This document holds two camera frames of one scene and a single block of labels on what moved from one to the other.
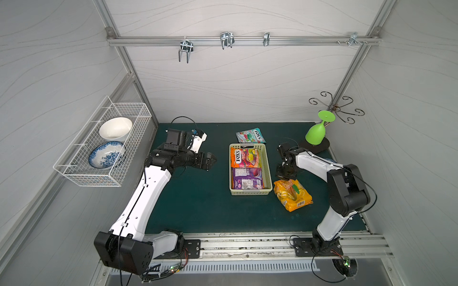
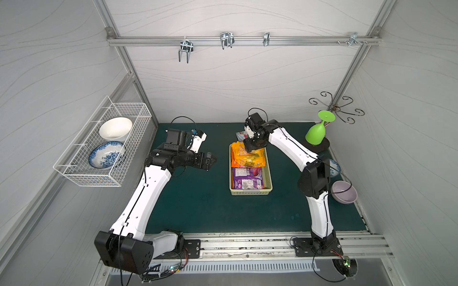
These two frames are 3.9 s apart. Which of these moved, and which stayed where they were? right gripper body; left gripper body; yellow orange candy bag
Moved: right gripper body; yellow orange candy bag
Stayed: left gripper body
